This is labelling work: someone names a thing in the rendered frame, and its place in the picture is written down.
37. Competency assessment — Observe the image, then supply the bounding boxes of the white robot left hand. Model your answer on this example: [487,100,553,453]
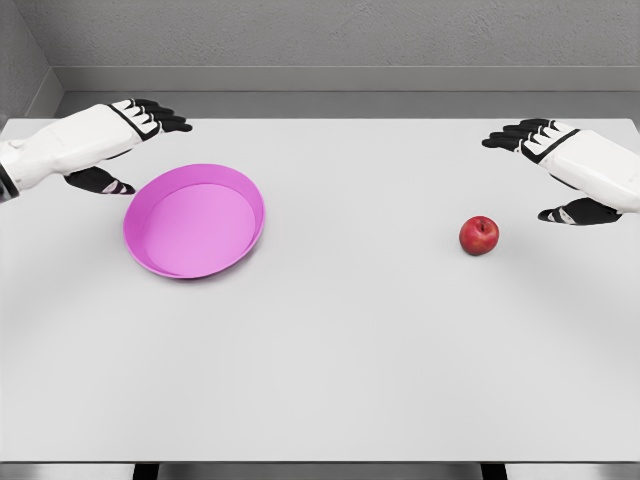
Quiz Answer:
[45,97,194,197]

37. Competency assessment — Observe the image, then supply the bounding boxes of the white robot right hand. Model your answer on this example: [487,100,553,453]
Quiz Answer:
[481,117,640,225]

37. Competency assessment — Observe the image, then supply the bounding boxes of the red apple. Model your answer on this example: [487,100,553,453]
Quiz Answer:
[458,215,501,259]

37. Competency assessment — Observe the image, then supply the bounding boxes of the pink round plate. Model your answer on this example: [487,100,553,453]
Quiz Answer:
[123,162,266,282]

